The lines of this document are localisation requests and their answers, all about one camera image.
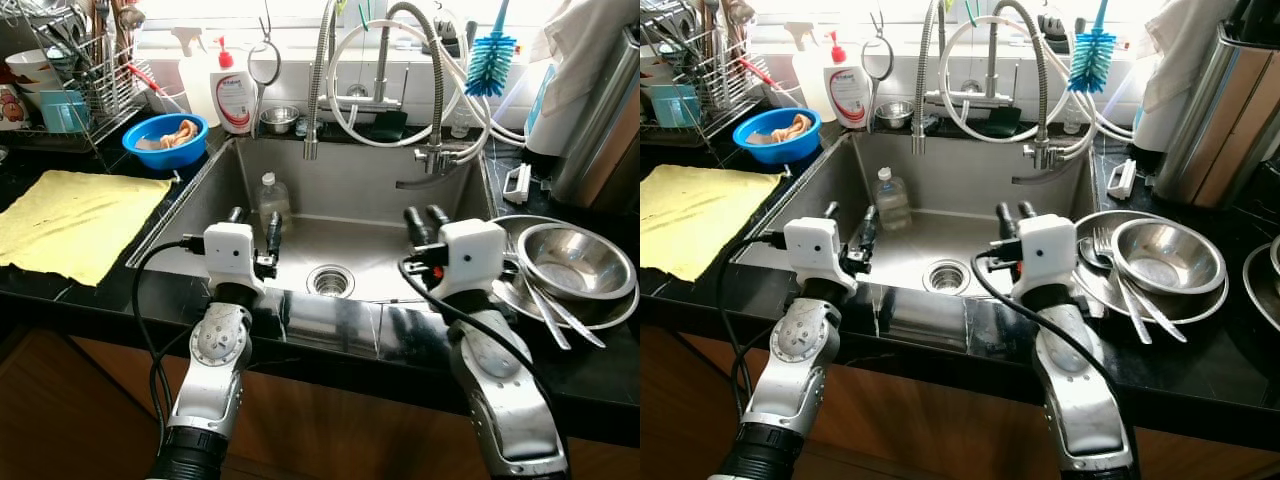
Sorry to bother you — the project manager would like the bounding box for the steel fork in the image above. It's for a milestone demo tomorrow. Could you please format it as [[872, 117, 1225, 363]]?
[[510, 258, 573, 351], [1092, 228, 1153, 346]]

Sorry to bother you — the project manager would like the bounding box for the steel mixing bowl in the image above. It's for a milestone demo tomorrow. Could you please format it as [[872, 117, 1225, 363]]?
[[515, 222, 609, 301], [1110, 217, 1226, 296]]

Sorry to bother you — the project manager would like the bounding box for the steel spoon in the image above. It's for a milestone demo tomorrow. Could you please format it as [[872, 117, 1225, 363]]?
[[1078, 238, 1188, 344], [505, 265, 607, 349]]

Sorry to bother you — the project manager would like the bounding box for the clear plastic bottle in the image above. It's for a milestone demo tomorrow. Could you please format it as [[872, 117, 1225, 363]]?
[[875, 167, 913, 233], [256, 172, 293, 233]]

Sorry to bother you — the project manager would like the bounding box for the stainless steel sink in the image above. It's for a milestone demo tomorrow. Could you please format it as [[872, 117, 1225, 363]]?
[[128, 135, 501, 306], [735, 130, 1106, 301]]

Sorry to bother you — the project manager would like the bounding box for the steel sink drain strainer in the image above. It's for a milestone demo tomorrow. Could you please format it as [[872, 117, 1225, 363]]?
[[922, 260, 971, 296], [307, 264, 356, 299]]

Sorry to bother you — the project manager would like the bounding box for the blue plastic bowl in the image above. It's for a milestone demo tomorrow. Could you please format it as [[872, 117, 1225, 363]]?
[[732, 107, 823, 166], [122, 112, 209, 171]]

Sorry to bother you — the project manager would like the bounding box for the beige orange rag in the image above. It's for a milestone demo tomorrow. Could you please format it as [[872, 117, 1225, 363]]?
[[748, 113, 813, 146], [137, 118, 199, 151]]

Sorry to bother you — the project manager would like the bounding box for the small steel bowl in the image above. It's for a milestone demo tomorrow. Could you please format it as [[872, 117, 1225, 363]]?
[[873, 100, 915, 131], [259, 105, 301, 135]]

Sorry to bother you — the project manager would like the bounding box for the white red pump soap bottle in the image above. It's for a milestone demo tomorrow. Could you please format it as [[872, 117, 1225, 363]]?
[[823, 30, 871, 129], [209, 37, 257, 136]]

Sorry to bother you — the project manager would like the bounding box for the white spray bottle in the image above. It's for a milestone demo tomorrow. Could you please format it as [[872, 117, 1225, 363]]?
[[170, 27, 221, 128], [785, 22, 831, 121]]

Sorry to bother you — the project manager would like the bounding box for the yellow cleaning cloth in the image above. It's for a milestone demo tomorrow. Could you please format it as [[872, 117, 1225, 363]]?
[[640, 165, 786, 283], [0, 170, 173, 288]]

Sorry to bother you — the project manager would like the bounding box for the steel gooseneck faucet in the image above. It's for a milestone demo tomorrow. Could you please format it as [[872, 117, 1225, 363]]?
[[375, 0, 461, 177], [985, 0, 1066, 173]]

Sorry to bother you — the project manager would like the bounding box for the white plastic jug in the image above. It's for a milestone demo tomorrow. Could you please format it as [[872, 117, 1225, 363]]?
[[525, 62, 576, 159], [1133, 60, 1181, 153]]

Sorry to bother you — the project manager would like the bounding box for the blue bottle brush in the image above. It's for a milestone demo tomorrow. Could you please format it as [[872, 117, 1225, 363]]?
[[1068, 0, 1116, 94], [465, 0, 518, 98]]

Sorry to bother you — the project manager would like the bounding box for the steel brown canister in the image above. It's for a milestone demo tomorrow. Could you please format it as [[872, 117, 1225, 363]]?
[[1150, 25, 1280, 209], [548, 30, 641, 209]]

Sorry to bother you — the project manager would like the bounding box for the large steel plate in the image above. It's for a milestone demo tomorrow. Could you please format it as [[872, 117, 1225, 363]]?
[[490, 215, 641, 331], [1075, 210, 1229, 324]]

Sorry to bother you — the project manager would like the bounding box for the brown wooden cabinet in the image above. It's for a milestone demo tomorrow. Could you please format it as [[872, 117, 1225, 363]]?
[[640, 325, 1280, 480], [0, 325, 641, 480]]

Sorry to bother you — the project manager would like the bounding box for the teal plastic cup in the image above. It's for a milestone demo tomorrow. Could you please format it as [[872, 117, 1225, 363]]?
[[650, 85, 701, 128], [40, 90, 91, 134]]

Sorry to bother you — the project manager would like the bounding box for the white hanging cloth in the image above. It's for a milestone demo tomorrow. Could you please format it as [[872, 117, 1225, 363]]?
[[1140, 0, 1241, 111], [527, 0, 629, 111]]

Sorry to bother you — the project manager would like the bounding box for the white ceramic bowl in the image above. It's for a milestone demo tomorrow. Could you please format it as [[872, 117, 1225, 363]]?
[[5, 50, 63, 96], [640, 45, 681, 91]]

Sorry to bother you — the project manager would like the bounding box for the patterned ceramic mug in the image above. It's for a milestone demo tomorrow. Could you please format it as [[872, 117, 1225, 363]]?
[[0, 85, 29, 131]]

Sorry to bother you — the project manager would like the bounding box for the steel plate with raised rim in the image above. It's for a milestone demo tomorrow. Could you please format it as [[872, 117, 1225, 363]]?
[[1243, 235, 1280, 333]]

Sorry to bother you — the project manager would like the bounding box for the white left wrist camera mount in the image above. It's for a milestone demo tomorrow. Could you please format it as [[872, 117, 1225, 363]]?
[[783, 217, 846, 294], [203, 222, 263, 294]]

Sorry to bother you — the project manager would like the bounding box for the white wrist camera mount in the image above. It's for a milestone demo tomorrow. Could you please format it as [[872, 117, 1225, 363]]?
[[783, 217, 846, 294], [1015, 215, 1079, 301], [437, 220, 508, 299], [203, 222, 263, 294]]

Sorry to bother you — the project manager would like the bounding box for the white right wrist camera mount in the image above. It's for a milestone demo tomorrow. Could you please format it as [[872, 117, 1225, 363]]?
[[437, 220, 508, 299], [1015, 215, 1079, 301]]

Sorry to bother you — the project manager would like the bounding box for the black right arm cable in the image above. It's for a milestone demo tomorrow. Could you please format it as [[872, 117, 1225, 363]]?
[[398, 258, 561, 441], [970, 250, 1141, 471]]

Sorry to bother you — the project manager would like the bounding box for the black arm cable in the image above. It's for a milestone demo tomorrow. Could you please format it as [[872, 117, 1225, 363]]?
[[398, 258, 561, 441], [715, 230, 791, 421], [970, 250, 1141, 471], [130, 235, 206, 441]]

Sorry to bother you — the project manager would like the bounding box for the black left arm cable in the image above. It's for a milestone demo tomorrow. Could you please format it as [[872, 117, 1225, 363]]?
[[130, 235, 206, 441], [715, 230, 791, 421]]

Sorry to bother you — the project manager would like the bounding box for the white water hose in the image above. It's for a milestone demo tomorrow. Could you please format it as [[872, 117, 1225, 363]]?
[[938, 15, 1133, 161], [325, 18, 521, 166]]

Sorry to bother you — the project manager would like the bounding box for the metal loop-handled utensil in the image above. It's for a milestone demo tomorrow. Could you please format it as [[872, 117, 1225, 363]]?
[[247, 12, 283, 137], [860, 10, 896, 131]]

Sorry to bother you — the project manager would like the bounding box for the flexible steel spout hose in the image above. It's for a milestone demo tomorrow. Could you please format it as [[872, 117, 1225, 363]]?
[[912, 0, 951, 156], [303, 0, 341, 161]]

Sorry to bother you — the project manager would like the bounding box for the steel wire dish rack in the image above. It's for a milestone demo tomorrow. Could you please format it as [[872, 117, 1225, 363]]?
[[0, 0, 153, 153], [640, 0, 773, 151]]

